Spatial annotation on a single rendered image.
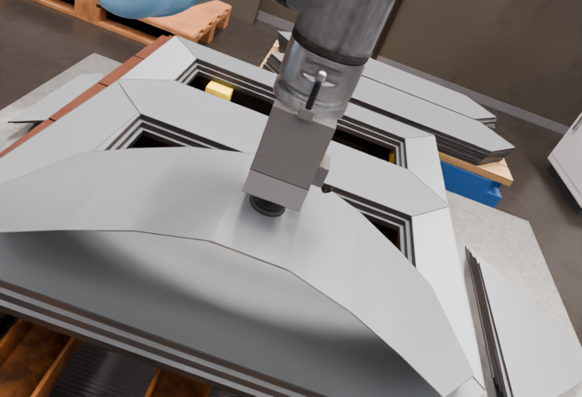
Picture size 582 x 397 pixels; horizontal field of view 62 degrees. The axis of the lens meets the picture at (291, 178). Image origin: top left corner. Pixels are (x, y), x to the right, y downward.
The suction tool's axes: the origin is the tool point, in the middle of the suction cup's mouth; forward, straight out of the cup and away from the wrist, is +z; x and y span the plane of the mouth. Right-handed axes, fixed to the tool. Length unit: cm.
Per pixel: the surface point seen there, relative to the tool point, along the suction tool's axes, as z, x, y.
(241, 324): 15.7, -2.4, -3.4
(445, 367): 9.2, -27.1, -5.0
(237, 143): 15.7, 7.7, 38.0
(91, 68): 33, 55, 78
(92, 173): 6.0, 21.5, 3.3
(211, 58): 16, 23, 73
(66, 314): 16.9, 17.5, -9.0
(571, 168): 82, -203, 269
